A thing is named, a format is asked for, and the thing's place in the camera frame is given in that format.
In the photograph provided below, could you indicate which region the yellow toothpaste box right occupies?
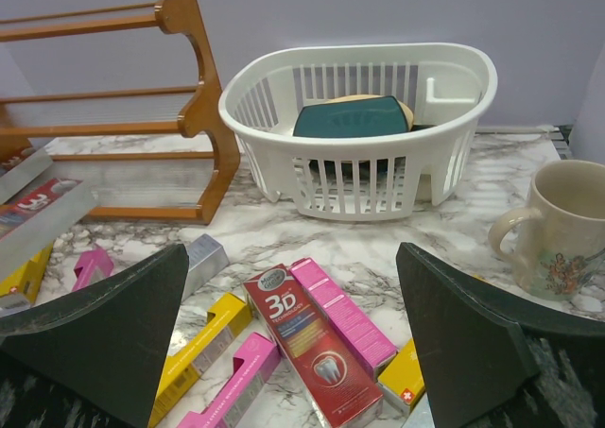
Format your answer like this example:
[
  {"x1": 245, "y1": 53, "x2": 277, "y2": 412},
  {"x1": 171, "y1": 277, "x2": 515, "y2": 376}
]
[{"x1": 147, "y1": 293, "x2": 252, "y2": 427}]

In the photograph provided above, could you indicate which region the silver toothpaste box right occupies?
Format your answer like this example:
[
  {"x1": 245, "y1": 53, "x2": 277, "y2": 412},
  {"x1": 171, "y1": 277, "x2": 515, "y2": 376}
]
[{"x1": 181, "y1": 233, "x2": 230, "y2": 301}]

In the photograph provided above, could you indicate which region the yellow toothpaste box centre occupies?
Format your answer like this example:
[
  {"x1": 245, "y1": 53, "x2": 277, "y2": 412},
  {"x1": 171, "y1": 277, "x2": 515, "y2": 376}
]
[{"x1": 0, "y1": 245, "x2": 53, "y2": 311}]

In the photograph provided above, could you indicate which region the silver toothpaste box centre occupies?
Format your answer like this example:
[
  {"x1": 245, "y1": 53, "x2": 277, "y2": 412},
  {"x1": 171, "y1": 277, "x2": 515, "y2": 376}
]
[{"x1": 1, "y1": 148, "x2": 53, "y2": 203}]

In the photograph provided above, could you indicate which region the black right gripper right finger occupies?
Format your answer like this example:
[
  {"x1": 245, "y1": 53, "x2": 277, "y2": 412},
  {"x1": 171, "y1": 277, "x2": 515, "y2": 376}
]
[{"x1": 396, "y1": 243, "x2": 604, "y2": 427}]

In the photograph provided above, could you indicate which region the beige ceramic mug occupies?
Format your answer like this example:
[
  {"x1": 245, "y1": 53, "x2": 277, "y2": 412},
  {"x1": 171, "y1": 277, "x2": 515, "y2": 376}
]
[{"x1": 488, "y1": 160, "x2": 604, "y2": 300}]

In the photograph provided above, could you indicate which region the white plastic basket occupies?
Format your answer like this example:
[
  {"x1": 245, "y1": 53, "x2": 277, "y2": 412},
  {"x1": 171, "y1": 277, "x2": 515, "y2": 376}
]
[{"x1": 218, "y1": 43, "x2": 498, "y2": 221}]

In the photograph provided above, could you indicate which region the red 3D toothpaste box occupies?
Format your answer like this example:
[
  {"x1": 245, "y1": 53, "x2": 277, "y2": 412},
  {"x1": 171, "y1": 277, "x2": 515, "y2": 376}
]
[
  {"x1": 0, "y1": 177, "x2": 98, "y2": 278},
  {"x1": 243, "y1": 265, "x2": 383, "y2": 427}
]

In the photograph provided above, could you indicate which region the yellow toothpaste box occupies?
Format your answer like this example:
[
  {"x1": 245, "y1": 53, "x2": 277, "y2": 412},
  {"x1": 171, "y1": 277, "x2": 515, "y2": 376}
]
[
  {"x1": 0, "y1": 245, "x2": 53, "y2": 311},
  {"x1": 147, "y1": 293, "x2": 252, "y2": 427}
]

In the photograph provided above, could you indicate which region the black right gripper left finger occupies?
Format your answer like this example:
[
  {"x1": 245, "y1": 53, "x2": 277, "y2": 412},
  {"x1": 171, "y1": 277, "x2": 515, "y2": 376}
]
[{"x1": 1, "y1": 245, "x2": 188, "y2": 427}]

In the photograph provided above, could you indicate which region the teal square plate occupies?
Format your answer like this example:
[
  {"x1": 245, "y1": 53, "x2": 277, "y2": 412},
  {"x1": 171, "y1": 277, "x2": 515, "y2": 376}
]
[{"x1": 292, "y1": 103, "x2": 411, "y2": 139}]

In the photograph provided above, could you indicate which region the orange wooden three-tier shelf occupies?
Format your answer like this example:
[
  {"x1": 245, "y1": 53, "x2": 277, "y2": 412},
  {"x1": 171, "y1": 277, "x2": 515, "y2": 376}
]
[{"x1": 1, "y1": 0, "x2": 240, "y2": 225}]

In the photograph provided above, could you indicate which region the beige round plate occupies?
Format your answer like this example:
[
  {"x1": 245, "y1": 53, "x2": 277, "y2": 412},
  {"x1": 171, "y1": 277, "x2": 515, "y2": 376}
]
[{"x1": 324, "y1": 94, "x2": 414, "y2": 130}]

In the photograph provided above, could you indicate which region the silver toothpaste box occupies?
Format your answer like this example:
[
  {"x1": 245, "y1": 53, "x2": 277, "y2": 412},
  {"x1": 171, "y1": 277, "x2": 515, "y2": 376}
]
[
  {"x1": 181, "y1": 233, "x2": 230, "y2": 301},
  {"x1": 1, "y1": 148, "x2": 53, "y2": 203}
]

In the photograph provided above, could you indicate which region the large pink toothpaste box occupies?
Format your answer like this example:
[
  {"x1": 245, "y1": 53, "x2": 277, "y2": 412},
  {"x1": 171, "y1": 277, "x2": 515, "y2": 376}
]
[{"x1": 289, "y1": 258, "x2": 398, "y2": 382}]

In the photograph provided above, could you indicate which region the pink toothpaste box centre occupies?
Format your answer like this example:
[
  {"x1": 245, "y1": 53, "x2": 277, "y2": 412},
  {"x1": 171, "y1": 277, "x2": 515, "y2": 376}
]
[{"x1": 72, "y1": 248, "x2": 114, "y2": 292}]

